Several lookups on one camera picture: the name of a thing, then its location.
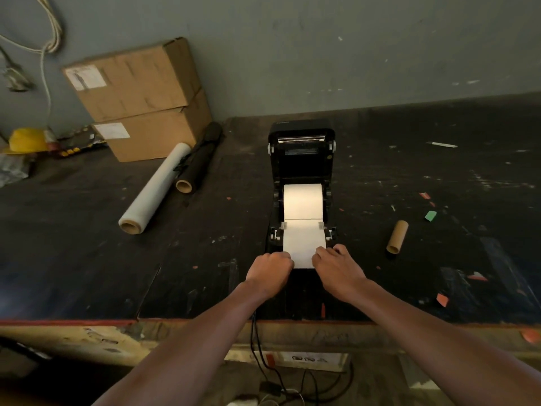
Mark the person's left hand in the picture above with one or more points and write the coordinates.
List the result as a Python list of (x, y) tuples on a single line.
[(268, 272)]

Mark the person's right hand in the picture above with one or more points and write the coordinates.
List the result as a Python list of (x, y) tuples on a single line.
[(340, 272)]

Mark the brown cardboard core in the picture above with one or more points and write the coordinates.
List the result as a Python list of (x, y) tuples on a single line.
[(397, 237)]

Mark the white paper roll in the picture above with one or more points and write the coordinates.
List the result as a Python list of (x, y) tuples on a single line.
[(302, 202)]

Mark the green tape piece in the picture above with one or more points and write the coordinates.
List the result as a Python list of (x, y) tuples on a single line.
[(430, 216)]

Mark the black printer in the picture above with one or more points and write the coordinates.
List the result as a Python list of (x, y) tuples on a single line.
[(301, 164)]

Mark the person's right forearm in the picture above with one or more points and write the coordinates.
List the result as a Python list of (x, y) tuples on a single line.
[(439, 342)]

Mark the person's left forearm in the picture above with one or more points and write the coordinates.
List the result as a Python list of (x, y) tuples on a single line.
[(190, 355)]

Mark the black film roll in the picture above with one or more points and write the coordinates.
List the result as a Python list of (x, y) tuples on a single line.
[(200, 160)]

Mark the white film roll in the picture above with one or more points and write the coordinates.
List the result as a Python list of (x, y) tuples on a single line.
[(154, 190)]

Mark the small white stick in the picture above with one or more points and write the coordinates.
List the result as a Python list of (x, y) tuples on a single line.
[(441, 144)]

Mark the brown cardboard box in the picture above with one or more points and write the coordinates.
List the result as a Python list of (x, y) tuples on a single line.
[(156, 135), (135, 80)]

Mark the dark yellow patterned item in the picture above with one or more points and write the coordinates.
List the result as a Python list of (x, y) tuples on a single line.
[(80, 141)]

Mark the clear plastic bag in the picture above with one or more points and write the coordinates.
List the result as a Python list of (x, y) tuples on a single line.
[(12, 171)]

